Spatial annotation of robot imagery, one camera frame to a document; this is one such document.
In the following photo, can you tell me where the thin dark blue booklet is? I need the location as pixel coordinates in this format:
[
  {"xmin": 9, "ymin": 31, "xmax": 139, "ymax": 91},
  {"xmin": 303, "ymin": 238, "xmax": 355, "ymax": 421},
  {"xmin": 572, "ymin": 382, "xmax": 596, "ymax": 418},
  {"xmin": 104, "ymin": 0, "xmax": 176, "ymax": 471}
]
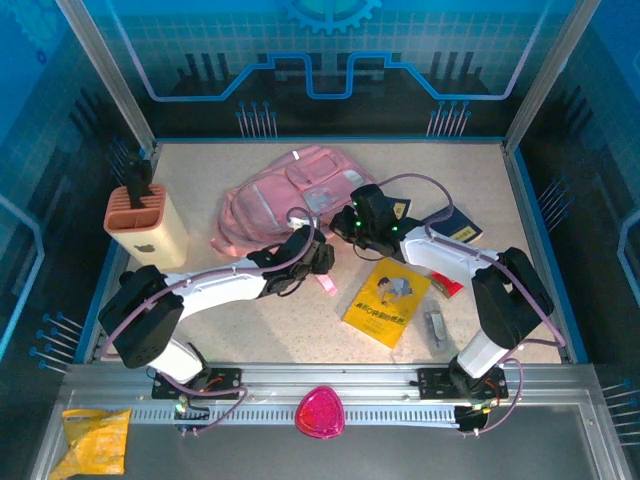
[{"xmin": 387, "ymin": 197, "xmax": 414, "ymax": 221}]

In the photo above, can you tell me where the pink student backpack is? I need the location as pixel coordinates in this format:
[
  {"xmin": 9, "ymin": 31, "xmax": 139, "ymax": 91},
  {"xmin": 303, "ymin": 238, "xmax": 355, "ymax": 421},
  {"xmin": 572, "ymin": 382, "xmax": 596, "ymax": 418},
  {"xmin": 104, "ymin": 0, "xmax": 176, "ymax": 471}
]
[{"xmin": 209, "ymin": 144, "xmax": 379, "ymax": 297}]

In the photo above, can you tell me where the yellow book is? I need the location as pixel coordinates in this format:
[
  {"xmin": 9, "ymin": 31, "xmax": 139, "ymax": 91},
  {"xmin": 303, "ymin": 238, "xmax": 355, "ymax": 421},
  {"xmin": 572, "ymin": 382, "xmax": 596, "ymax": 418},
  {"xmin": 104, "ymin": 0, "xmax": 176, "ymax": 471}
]
[{"xmin": 341, "ymin": 257, "xmax": 432, "ymax": 350}]

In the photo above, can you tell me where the thick dark blue book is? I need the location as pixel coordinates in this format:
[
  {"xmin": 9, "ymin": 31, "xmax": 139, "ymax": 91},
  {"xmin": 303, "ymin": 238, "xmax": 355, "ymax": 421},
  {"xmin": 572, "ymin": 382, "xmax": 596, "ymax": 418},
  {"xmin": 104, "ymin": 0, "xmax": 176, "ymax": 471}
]
[{"xmin": 424, "ymin": 204, "xmax": 485, "ymax": 246}]

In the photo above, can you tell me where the small red booklet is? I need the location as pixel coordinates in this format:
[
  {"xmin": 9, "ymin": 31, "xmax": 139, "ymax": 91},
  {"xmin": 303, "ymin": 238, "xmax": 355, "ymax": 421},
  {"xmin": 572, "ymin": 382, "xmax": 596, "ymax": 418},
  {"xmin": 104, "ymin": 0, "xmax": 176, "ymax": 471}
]
[{"xmin": 429, "ymin": 271, "xmax": 466, "ymax": 300}]

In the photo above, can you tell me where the yellow plastic bag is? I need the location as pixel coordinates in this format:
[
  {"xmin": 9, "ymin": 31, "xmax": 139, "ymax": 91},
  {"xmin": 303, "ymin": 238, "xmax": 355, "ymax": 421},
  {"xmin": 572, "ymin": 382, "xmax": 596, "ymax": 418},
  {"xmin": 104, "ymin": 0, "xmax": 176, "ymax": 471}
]
[{"xmin": 48, "ymin": 407, "xmax": 132, "ymax": 476}]

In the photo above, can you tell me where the aluminium front beam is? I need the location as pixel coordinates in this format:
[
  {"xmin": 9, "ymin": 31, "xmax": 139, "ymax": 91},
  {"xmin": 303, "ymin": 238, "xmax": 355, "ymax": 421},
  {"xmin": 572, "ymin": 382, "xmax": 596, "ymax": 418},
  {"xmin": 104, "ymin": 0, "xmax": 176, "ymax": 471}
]
[{"xmin": 59, "ymin": 362, "xmax": 599, "ymax": 426}]

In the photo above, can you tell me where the cream knife block orange top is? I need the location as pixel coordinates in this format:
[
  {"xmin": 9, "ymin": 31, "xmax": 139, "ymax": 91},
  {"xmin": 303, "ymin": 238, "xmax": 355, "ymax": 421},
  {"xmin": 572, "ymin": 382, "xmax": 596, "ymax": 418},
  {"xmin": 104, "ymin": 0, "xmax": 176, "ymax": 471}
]
[{"xmin": 103, "ymin": 183, "xmax": 189, "ymax": 269}]

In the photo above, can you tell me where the pink triangular container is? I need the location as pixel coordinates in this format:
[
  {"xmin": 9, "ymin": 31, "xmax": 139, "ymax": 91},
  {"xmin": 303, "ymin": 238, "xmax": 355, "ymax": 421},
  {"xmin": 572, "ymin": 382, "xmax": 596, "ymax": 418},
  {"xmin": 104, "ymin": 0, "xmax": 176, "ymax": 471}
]
[{"xmin": 294, "ymin": 385, "xmax": 346, "ymax": 441}]

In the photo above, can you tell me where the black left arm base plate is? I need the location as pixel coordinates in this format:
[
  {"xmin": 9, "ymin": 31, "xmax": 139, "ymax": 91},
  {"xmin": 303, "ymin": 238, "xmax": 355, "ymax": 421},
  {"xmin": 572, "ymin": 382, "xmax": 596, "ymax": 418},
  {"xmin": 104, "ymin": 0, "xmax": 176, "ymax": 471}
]
[{"xmin": 151, "ymin": 367, "xmax": 244, "ymax": 401}]

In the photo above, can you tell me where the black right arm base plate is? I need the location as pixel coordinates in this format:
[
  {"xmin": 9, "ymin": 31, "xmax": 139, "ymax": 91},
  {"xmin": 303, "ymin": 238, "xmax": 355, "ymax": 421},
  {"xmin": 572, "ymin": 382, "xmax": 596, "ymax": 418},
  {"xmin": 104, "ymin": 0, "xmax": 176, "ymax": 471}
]
[{"xmin": 417, "ymin": 367, "xmax": 509, "ymax": 401}]

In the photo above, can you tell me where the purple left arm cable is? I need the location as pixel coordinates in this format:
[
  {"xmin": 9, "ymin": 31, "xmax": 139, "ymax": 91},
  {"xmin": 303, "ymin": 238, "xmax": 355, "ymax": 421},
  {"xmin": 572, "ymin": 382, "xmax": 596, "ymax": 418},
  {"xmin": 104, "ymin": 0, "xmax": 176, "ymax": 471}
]
[{"xmin": 99, "ymin": 207, "xmax": 319, "ymax": 436}]

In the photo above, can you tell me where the aluminium frame post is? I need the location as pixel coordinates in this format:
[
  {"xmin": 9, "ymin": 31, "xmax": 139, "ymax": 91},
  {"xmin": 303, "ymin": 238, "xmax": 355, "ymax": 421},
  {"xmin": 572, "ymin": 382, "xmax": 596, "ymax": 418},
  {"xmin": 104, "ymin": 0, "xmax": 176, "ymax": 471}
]
[
  {"xmin": 502, "ymin": 0, "xmax": 599, "ymax": 152},
  {"xmin": 54, "ymin": 0, "xmax": 159, "ymax": 156}
]

